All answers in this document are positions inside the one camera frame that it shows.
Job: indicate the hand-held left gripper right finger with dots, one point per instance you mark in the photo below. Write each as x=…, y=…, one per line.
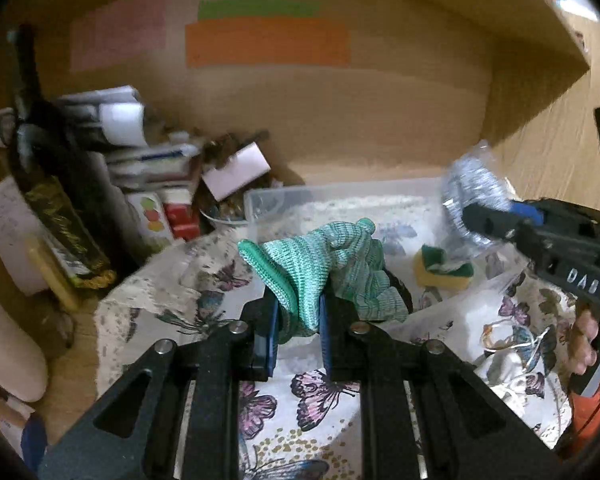
x=326, y=332

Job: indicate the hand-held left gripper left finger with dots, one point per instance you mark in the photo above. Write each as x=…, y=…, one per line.
x=266, y=332

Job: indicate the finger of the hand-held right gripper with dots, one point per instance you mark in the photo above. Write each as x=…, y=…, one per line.
x=527, y=212
x=487, y=222

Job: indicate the steel scourer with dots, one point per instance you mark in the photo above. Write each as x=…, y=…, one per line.
x=472, y=185

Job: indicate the green knitted glove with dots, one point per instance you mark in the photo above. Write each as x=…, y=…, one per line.
x=325, y=265

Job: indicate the clear plastic container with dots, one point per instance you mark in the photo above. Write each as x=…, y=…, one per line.
x=300, y=200

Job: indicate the person's right forearm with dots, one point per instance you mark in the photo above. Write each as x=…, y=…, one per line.
x=597, y=410

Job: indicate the person's right hand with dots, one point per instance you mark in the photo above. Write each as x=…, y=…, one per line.
x=586, y=340

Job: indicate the yellow green sponge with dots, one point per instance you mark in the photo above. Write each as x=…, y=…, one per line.
x=442, y=270

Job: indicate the butterfly printed cloth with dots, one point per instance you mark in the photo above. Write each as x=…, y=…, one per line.
x=190, y=305

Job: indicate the small bowl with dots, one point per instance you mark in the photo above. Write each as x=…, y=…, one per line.
x=222, y=217

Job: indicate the red box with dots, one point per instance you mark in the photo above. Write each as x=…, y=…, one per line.
x=180, y=217

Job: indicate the fruit printed box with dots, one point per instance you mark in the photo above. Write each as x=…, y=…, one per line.
x=150, y=220

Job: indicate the pale pink box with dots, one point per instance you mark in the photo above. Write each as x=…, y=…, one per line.
x=235, y=170

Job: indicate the stack of boxes and papers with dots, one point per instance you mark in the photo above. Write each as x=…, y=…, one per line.
x=150, y=160

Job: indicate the dark glass bottle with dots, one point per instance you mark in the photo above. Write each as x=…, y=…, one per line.
x=55, y=195

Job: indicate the white paper roll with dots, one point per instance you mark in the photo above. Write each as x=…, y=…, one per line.
x=122, y=122

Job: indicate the blue packet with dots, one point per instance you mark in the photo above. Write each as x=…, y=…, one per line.
x=34, y=442

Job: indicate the white rounded cylinder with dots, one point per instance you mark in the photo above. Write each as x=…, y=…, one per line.
x=7, y=345

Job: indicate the white paper bag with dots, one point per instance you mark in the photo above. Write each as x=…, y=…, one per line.
x=5, y=240

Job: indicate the orange paper sheet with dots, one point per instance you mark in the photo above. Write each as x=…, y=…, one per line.
x=267, y=42

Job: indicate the green paper strip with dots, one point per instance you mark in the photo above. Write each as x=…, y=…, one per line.
x=257, y=7

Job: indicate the pink paper sheet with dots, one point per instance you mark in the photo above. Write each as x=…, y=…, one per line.
x=117, y=32

